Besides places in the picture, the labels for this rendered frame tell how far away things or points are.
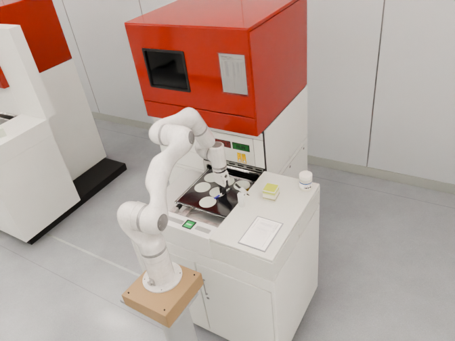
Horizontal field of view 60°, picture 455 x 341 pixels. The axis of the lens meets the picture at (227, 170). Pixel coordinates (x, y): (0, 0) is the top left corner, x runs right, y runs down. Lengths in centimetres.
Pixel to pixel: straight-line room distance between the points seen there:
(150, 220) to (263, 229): 61
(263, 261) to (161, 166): 64
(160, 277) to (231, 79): 105
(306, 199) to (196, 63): 94
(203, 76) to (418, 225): 218
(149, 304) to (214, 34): 132
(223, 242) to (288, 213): 38
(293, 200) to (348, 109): 172
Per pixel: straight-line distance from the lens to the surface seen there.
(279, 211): 208
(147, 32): 235
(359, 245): 328
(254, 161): 237
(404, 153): 379
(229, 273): 209
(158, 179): 170
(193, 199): 233
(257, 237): 194
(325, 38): 353
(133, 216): 169
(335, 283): 301
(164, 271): 186
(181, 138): 171
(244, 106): 214
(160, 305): 185
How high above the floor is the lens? 233
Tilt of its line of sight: 35 degrees down
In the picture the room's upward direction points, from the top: 8 degrees counter-clockwise
